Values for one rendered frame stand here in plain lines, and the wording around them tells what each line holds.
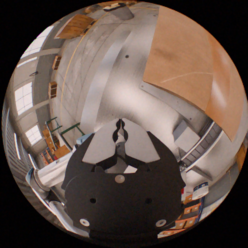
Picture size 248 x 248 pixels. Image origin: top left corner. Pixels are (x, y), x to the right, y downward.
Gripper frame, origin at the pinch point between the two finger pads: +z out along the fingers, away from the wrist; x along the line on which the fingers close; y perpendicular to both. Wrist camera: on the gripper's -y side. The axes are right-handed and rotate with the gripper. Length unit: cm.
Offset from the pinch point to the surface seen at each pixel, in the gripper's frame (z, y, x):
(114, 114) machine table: 33.4, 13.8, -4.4
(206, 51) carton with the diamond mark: -4.5, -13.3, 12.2
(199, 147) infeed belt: 4.9, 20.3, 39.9
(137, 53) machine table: 30.9, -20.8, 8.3
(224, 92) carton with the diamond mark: -6.6, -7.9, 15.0
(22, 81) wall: 140, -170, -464
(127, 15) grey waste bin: 118, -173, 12
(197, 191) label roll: -22, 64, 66
